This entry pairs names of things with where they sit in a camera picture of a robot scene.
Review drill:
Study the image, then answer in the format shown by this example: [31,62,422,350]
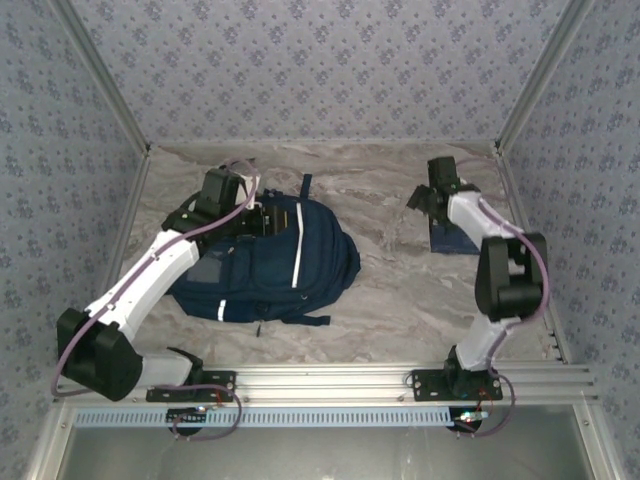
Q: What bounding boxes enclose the navy blue backpack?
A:
[167,173,362,337]

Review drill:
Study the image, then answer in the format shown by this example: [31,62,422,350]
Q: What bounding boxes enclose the blue book wide yellow label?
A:
[428,219,482,256]

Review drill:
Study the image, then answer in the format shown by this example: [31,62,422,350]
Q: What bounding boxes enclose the small black control board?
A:
[449,409,490,432]
[166,407,210,426]

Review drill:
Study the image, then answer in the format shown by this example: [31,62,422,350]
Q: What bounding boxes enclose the grey metal panel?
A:
[54,424,596,480]

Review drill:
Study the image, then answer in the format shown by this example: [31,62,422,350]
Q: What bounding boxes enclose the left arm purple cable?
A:
[52,157,262,442]

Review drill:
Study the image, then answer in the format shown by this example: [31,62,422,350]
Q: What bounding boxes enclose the aluminium side rail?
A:
[97,149,152,311]
[493,144,572,365]

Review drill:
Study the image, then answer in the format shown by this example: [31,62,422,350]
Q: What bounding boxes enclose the aluminium wall edge rail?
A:
[149,139,497,149]

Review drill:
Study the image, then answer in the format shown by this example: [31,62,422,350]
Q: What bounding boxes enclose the aluminium frame post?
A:
[493,0,597,157]
[49,0,152,157]

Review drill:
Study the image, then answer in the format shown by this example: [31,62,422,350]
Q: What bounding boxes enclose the aluminium mounting rail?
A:
[53,364,600,407]

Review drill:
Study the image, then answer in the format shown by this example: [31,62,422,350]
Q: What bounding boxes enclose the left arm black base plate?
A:
[145,369,238,404]

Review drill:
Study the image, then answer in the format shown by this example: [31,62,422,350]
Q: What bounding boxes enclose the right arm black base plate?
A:
[410,369,504,404]

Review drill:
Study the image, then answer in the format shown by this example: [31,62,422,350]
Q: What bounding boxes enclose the slotted grey cable duct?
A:
[74,405,457,429]

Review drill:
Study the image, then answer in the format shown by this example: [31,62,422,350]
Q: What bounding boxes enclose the aluminium frame leg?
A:
[24,404,76,480]
[572,404,626,480]

